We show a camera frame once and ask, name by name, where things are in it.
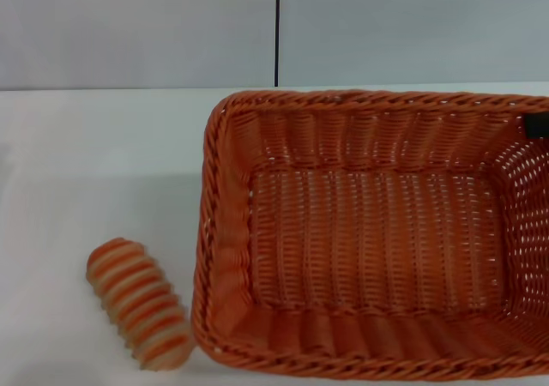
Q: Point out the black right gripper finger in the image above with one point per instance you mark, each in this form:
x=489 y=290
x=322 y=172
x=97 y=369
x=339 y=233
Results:
x=538 y=126

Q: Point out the orange woven plastic basket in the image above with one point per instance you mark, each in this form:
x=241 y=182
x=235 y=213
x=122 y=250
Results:
x=377 y=240

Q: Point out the orange white striped bread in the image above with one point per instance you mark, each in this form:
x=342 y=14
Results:
x=135 y=300

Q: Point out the black vertical wall strip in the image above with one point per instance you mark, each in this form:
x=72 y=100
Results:
x=277 y=30

